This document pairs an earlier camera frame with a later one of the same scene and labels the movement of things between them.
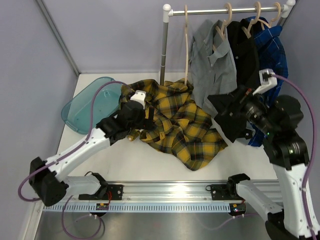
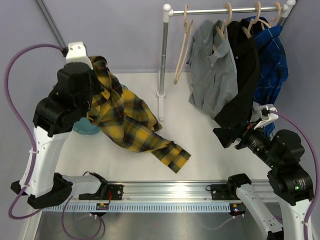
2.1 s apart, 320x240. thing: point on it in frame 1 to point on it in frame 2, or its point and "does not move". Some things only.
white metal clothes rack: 168,11 does not move
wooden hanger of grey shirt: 221,33 does not move
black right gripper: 222,102 to 227,135
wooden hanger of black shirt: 254,21 does not move
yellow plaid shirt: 181,128 to 128,120
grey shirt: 212,63 does not move
